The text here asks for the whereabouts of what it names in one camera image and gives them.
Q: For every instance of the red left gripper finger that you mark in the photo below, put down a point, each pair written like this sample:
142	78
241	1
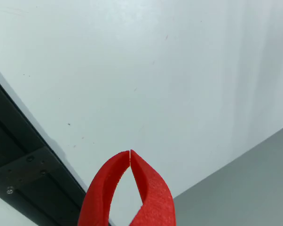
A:
96	193
155	195

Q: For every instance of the black bracket plate with screws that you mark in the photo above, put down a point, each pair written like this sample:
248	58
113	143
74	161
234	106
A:
21	169

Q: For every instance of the black aluminium frame rail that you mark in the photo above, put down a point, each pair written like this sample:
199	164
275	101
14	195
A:
10	131

